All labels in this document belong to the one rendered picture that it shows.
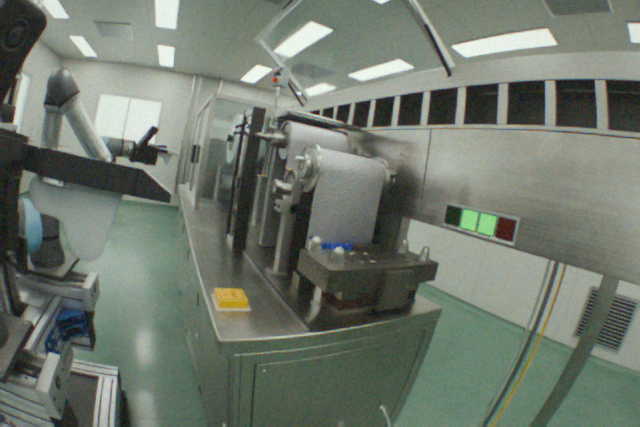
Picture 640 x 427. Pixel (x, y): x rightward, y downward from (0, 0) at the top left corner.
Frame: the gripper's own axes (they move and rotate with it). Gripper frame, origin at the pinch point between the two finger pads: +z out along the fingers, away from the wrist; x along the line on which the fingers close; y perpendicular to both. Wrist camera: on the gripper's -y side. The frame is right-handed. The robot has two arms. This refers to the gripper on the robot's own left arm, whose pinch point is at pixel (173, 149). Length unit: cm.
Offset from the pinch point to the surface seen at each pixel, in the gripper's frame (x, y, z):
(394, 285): 98, 12, 18
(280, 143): 40.6, -13.9, 22.0
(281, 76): 12, -44, 38
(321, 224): 72, 5, 16
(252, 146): 33.1, -10.2, 15.8
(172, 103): -470, -25, 186
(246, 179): 34.6, 2.0, 15.6
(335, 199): 72, -3, 19
